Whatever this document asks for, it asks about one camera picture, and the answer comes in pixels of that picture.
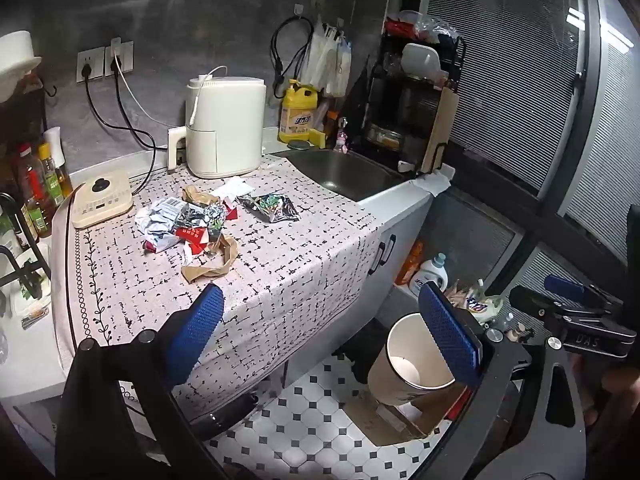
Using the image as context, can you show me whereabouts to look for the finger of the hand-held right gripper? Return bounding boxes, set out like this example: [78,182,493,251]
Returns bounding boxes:
[544,274,623,318]
[509,285,637,358]

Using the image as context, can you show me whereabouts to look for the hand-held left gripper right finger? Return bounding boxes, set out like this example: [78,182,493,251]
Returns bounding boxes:
[415,282,590,480]

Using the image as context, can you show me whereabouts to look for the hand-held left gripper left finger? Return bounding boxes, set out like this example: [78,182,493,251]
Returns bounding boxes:
[55,284,226,480]

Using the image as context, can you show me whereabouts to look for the brown paper strip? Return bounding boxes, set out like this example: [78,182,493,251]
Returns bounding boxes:
[181,234,240,282]

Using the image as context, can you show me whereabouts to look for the red printed carton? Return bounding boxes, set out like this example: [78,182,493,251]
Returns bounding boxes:
[173,225,211,259]

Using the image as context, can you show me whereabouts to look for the silver foil wrapper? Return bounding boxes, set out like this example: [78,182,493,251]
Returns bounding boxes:
[175,202,226,234]

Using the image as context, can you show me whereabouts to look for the white barcode wrapper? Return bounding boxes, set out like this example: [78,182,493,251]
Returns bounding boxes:
[150,197,189,226]

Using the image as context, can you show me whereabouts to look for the brown paper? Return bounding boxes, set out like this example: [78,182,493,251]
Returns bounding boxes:
[182,185,221,209]

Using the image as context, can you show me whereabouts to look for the green foil wrapper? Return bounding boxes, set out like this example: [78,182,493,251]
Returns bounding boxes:
[237,192,301,224]

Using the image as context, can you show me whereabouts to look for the white paper scrap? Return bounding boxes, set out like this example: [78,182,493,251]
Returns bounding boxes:
[215,177,254,202]

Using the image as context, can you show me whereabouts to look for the person's right hand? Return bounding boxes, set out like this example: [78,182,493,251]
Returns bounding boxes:
[572,354,640,428]

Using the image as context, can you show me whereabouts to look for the colourful refill bag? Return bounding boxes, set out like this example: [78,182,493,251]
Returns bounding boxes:
[451,279,507,324]

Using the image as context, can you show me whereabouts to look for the white laundry detergent bottle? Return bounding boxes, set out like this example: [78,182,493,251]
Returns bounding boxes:
[408,252,449,299]

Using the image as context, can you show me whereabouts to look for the cardboard box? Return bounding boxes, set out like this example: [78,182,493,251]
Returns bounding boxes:
[344,384,467,447]

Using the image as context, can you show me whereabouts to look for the patterned tablecloth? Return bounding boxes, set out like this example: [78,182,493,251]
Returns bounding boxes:
[50,152,402,417]

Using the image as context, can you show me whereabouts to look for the beige induction cooker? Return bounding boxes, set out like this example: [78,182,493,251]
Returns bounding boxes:
[71,170,135,229]

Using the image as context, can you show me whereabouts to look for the white rag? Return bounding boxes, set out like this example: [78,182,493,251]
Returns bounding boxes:
[414,164,457,197]

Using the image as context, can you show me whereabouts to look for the steel sink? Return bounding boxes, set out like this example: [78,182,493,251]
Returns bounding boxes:
[285,147,407,204]

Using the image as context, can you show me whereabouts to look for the wooden cutting board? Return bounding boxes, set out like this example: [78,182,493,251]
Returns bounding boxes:
[421,86,460,174]

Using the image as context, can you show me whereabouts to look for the white air fryer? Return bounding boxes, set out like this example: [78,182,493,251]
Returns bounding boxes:
[167,75,267,179]

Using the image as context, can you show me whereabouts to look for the yellow cap sauce bottle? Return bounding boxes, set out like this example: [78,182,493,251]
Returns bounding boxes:
[37,142,65,202]

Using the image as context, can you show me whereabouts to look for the white cap oil bottle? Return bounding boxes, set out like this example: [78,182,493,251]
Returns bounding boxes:
[43,127,74,197]

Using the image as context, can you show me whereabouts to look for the yellow detergent bottle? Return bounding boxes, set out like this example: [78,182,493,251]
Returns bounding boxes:
[278,79,321,145]

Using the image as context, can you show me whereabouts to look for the black dish rack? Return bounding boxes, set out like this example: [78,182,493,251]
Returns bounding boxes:
[361,30,467,175]

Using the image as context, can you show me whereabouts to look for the white plastic lid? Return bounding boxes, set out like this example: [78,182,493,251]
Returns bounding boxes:
[401,43,442,79]

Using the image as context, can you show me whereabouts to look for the clear plastic container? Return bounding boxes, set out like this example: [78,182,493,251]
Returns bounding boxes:
[399,10,462,44]

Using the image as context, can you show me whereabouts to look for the white plastic bags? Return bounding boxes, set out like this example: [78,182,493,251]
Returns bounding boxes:
[302,16,354,99]

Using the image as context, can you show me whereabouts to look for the black cabinet handle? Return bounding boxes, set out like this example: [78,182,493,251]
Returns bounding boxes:
[369,235,397,275]

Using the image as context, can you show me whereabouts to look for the black wire rack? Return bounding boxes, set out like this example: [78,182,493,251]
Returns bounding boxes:
[0,192,54,302]

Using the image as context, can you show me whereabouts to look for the black power cable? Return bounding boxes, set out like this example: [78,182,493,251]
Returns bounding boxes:
[82,65,158,196]
[114,62,171,151]

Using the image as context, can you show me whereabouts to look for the wall socket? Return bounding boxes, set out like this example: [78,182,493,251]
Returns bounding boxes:
[104,40,135,78]
[76,46,106,83]

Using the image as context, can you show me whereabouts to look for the black hanging cable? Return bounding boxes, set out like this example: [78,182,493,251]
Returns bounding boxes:
[270,15,314,102]

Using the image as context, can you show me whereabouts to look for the white charger cable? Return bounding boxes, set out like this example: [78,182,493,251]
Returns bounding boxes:
[111,42,231,128]

